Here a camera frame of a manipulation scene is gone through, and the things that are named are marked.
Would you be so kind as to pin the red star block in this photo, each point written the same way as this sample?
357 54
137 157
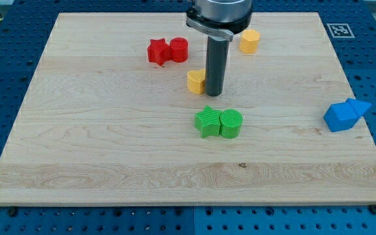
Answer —
158 51

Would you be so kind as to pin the wooden board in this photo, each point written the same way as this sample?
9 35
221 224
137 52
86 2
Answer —
100 125

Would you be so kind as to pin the red cylinder block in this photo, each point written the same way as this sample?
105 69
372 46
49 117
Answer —
179 49

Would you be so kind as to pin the green star block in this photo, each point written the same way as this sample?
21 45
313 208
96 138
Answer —
208 122

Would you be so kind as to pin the blue cube block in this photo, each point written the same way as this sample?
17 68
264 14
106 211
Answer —
340 117

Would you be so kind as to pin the yellow heart block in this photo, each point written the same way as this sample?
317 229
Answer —
196 81

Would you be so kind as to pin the white fiducial marker tag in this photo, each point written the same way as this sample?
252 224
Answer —
340 30

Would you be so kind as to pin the blue triangle block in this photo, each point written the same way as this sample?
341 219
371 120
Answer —
359 107

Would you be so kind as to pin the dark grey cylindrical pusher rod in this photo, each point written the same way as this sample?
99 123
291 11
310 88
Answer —
216 61

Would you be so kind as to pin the green cylinder block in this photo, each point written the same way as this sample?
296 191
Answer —
231 123

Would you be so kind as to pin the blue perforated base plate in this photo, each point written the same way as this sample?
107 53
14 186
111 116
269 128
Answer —
24 32

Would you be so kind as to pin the yellow hexagon block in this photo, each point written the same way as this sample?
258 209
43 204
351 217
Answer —
249 41

